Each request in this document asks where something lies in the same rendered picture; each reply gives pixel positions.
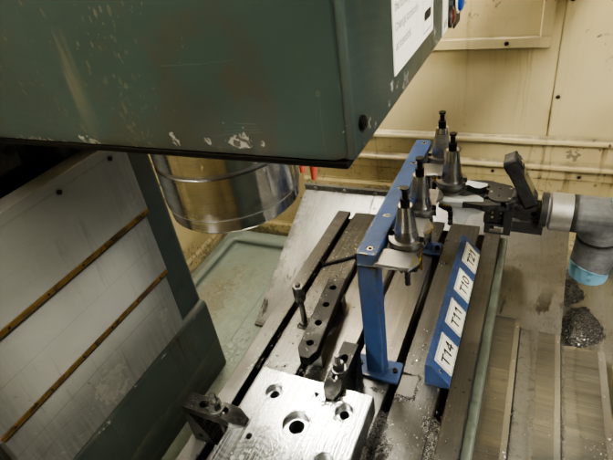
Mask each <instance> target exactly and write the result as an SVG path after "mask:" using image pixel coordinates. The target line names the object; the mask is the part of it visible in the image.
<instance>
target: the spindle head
mask: <svg viewBox="0 0 613 460"><path fill-rule="evenodd" d="M441 39H442V0H433V30H432V31H431V32H430V33H429V35H428V36H427V37H426V38H425V39H424V41H423V42H422V43H421V45H420V46H419V47H418V49H417V50H416V51H415V52H414V54H413V55H412V56H411V57H410V59H409V60H408V61H407V63H406V64H405V65H404V67H403V68H402V69H401V70H400V72H399V73H398V74H397V76H396V77H394V64H393V39H392V14H391V0H0V142H2V143H13V144H25V145H37V146H49V147H61V148H73V149H85V150H97V151H109V152H132V153H144V154H156V155H168V156H180V157H192V158H204V159H215V160H227V161H239V162H263V163H275V164H287V165H299V166H311V167H323V168H335V169H348V168H349V167H350V166H351V164H352V163H353V162H354V161H355V159H357V158H358V156H359V155H360V153H361V152H362V150H363V149H364V148H365V146H366V145H367V143H368V142H369V140H370V139H371V137H372V136H373V134H374V133H375V132H376V130H377V129H378V127H379V125H380V124H381V123H382V122H383V121H384V119H385V118H386V117H387V115H388V114H389V112H390V110H391V109H392V108H393V106H394V105H395V103H396V102H397V101H398V99H399V98H400V96H401V94H402V93H403V92H404V90H405V89H406V88H407V87H408V86H409V84H410V82H411V81H412V79H413V78H414V77H415V75H416V74H417V72H418V71H419V70H420V68H421V66H422V65H423V63H424V62H425V61H426V59H427V58H428V56H429V55H430V54H431V52H432V51H433V49H434V48H435V47H436V46H437V44H438V43H439V41H440V40H441Z"/></svg>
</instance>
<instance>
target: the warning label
mask: <svg viewBox="0 0 613 460"><path fill-rule="evenodd" d="M391 14H392V39H393V64H394V77H396V76H397V74H398V73H399V72H400V70H401V69H402V68H403V67H404V65H405V64H406V63H407V61H408V60H409V59H410V57H411V56H412V55H413V54H414V52H415V51H416V50H417V49H418V47H419V46H420V45H421V43H422V42H423V41H424V39H425V38H426V37H427V36H428V35H429V33H430V32H431V31H432V30H433V0H391Z"/></svg>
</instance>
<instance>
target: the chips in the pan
mask: <svg viewBox="0 0 613 460"><path fill-rule="evenodd" d="M584 298H585V296H584V290H583V289H582V290H580V288H579V284H577V282H576V281H575V280H574V279H571V278H570V279H566V283H565V294H564V306H567V307H569V305H572V304H575V303H580V302H579V301H581V300H582V301H583V299H584ZM565 313H566V315H564V317H562V320H564V321H565V322H563V321H562V326H561V337H560V339H561V340H562V341H563V342H565V343H566V345H567V346H570V347H575V348H580V349H584V348H586V347H587V346H592V345H593V346H594V347H595V346H597V345H596V344H598V343H599V342H601V341H603V340H605V339H606V334H603V333H604V332H603V331H604V330H603V329H604V328H605V326H604V327H603V326H600V323H599V322H598V320H597V316H595V317H594V315H593V314H591V313H590V308H587V307H582V306H581V308H580V307H579V308H577V307H576V308H575V307H572V308H571V307H570V309H569V310H568V311H567V312H565ZM595 348H596V347H595Z"/></svg>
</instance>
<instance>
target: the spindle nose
mask: <svg viewBox="0 0 613 460"><path fill-rule="evenodd" d="M150 157H151V160H152V163H153V165H154V169H155V172H156V173H157V176H158V179H159V182H160V185H161V189H162V191H163V194H164V197H165V200H166V203H167V205H168V207H169V208H170V210H171V212H172V215H173V217H174V219H175V220H176V222H177V223H178V224H180V225H181V226H183V227H185V228H188V229H190V230H193V231H196V232H200V233H206V234H228V233H234V232H240V231H244V230H247V229H250V228H254V227H257V226H259V225H262V224H265V223H267V222H269V221H271V220H273V219H274V218H276V217H278V216H279V215H280V214H281V213H283V212H284V211H285V210H286V209H287V208H288V207H289V206H290V205H291V204H292V203H293V202H294V201H295V199H296V198H297V196H298V193H299V181H298V180H299V170H298V165H287V164H275V163H263V162H239V161H227V160H215V159H204V158H192V157H180V156H168V155H156V154H150Z"/></svg>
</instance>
